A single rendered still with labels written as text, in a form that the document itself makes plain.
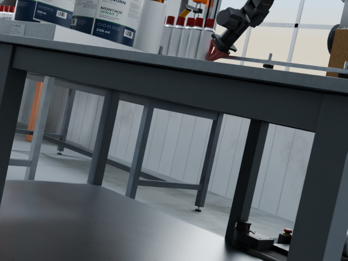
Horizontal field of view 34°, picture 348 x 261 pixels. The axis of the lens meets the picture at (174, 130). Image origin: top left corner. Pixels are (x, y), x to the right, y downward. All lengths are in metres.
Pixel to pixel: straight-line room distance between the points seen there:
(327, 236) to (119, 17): 1.04
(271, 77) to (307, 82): 0.07
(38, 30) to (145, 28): 0.49
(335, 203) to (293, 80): 0.19
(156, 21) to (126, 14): 0.24
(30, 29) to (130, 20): 0.31
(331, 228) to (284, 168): 4.02
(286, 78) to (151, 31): 1.08
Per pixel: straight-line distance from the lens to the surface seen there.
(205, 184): 4.21
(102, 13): 1.69
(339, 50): 2.05
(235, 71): 0.95
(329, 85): 0.85
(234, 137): 5.27
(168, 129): 5.93
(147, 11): 1.94
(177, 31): 2.24
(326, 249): 0.88
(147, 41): 1.92
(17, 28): 1.65
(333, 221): 0.87
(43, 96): 3.16
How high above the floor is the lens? 0.74
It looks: 3 degrees down
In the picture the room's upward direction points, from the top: 12 degrees clockwise
